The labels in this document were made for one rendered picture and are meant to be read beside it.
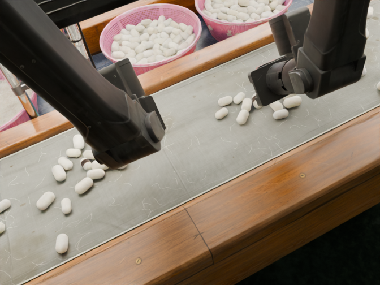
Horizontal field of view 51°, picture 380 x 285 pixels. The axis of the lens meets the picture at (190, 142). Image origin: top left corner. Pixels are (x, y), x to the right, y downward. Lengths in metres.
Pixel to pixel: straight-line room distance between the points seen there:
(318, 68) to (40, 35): 0.34
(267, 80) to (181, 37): 0.42
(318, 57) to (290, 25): 0.10
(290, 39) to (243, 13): 0.52
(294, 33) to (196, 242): 0.35
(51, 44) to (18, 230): 0.49
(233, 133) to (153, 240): 0.28
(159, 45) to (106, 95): 0.65
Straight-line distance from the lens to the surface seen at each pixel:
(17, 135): 0.93
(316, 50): 0.54
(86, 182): 0.78
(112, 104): 0.44
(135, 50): 1.08
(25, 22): 0.36
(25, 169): 0.89
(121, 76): 0.55
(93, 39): 1.20
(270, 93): 0.72
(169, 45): 1.06
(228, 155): 0.78
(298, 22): 0.62
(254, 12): 1.16
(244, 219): 0.68
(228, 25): 1.08
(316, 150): 0.77
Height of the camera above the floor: 1.36
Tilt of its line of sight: 49 degrees down
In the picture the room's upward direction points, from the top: 11 degrees counter-clockwise
